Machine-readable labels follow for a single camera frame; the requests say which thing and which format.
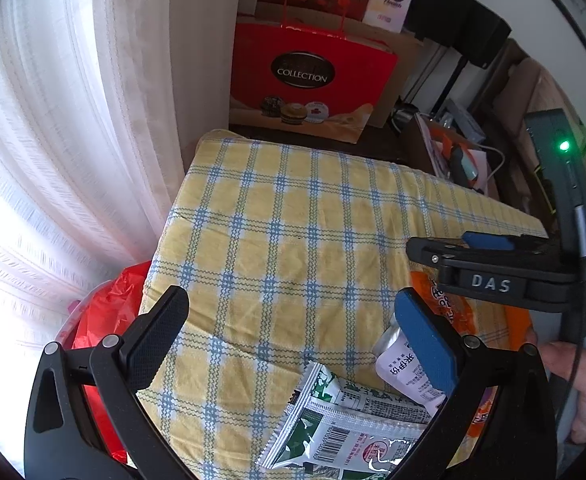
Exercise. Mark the white electronic device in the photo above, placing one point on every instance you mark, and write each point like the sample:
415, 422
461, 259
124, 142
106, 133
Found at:
465, 117

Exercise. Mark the orange clip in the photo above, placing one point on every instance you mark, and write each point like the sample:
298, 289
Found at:
440, 142

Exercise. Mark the green seaweed snack packet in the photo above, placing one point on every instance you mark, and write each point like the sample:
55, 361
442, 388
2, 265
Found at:
358, 395
313, 435

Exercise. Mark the white pouch with purple cap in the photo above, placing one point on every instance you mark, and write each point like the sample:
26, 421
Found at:
398, 370

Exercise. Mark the yellow plaid tablecloth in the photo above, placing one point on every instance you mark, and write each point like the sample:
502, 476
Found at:
283, 240

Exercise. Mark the red plastic bag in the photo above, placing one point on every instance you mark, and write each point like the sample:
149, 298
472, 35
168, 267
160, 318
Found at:
108, 310

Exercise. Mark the white curtain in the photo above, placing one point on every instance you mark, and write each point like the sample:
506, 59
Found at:
73, 135

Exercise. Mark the small open cardboard box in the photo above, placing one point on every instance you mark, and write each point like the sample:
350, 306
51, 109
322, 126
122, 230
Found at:
418, 145

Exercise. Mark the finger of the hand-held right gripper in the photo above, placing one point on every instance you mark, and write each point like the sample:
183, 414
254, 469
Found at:
483, 280
488, 241

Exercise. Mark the red gift bag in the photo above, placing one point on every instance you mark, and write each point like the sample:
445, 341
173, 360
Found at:
323, 50

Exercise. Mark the orange snack packet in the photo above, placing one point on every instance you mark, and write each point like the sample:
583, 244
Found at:
453, 310

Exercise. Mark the beige sofa cushion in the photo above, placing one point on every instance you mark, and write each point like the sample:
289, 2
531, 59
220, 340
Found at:
548, 90

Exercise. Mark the teal grey gadget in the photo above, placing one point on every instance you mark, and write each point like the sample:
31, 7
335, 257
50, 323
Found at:
460, 165

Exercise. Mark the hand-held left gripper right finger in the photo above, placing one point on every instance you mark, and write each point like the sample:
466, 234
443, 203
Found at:
425, 335

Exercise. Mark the brown wooden sofa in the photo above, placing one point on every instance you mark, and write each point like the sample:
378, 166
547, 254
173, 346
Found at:
498, 85

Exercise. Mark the brown cardboard box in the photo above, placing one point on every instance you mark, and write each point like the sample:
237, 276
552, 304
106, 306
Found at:
405, 75

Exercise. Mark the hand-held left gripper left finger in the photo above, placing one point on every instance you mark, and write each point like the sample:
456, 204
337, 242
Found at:
153, 330

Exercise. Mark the pink white box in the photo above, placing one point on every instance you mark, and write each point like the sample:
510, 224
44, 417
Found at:
388, 0

